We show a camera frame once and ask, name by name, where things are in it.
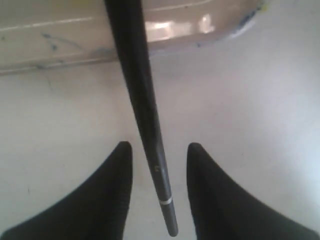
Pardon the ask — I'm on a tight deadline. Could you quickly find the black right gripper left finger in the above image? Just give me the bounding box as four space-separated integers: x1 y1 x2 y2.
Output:
0 141 133 240

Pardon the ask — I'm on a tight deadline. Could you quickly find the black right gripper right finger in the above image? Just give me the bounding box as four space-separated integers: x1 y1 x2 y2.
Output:
186 142 320 240

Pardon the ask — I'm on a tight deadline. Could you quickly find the black paint brush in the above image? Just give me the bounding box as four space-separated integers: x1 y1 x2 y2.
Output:
104 0 179 237

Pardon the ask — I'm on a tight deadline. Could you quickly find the clear plastic tray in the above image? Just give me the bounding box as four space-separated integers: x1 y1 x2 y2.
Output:
0 0 268 75

